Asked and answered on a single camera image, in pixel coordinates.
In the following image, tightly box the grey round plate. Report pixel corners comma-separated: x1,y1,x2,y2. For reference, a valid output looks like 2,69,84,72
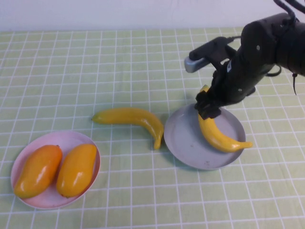
163,103,246,170

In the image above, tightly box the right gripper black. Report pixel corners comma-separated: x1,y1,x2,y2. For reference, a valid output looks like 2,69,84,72
195,59,265,120

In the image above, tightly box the deep orange plastic mango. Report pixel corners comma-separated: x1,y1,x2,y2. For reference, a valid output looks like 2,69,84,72
13,145,63,199

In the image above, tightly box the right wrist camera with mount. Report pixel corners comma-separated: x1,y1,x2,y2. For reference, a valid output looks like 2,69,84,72
184,37,236,73

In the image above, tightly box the yellow-orange plastic mango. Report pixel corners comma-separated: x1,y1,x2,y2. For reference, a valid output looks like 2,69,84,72
56,143,97,198

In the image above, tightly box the pink round plate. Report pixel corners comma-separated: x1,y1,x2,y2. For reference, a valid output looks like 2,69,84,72
10,130,101,210

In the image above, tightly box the yellow plastic banana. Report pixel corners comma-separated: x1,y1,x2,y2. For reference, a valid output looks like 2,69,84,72
198,84,253,153
91,107,164,150

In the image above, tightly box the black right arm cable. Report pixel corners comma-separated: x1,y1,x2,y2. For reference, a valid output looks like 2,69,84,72
273,0,305,23

